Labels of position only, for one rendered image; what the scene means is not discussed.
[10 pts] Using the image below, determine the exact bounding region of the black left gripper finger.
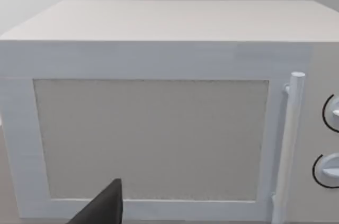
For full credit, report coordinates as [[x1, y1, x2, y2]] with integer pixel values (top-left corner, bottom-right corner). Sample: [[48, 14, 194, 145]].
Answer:
[[65, 178, 124, 224]]

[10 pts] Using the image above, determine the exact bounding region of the white microwave door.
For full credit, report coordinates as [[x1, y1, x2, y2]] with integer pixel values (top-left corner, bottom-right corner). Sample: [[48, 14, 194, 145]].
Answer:
[[0, 39, 315, 224]]

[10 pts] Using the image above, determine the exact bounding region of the pale microwave oven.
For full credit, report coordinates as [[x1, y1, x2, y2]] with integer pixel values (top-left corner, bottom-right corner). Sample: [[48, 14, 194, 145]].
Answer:
[[0, 0, 339, 224]]

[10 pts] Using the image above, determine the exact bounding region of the white microwave knob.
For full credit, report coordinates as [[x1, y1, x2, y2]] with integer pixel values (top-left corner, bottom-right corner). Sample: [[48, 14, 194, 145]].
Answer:
[[311, 154, 339, 189], [322, 93, 339, 132]]

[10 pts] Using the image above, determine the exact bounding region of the white microwave door handle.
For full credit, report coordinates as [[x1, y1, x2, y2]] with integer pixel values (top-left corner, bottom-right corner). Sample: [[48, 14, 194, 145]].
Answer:
[[270, 71, 306, 224]]

